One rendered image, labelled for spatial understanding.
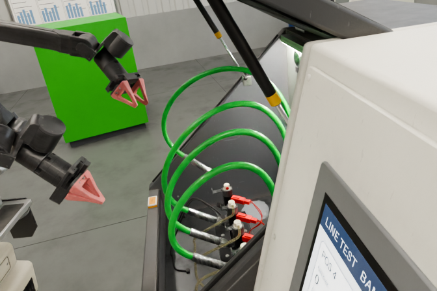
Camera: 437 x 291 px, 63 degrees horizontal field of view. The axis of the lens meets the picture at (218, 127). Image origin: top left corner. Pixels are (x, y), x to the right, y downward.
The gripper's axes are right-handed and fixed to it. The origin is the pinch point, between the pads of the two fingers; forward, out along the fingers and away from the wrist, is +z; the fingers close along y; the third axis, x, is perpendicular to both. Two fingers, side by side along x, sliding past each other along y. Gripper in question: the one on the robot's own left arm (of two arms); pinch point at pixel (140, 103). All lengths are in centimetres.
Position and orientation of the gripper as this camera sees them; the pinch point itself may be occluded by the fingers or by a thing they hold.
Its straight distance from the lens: 109.1
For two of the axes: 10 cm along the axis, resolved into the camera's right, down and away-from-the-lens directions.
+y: 4.6, -2.0, 8.7
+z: 6.4, 7.5, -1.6
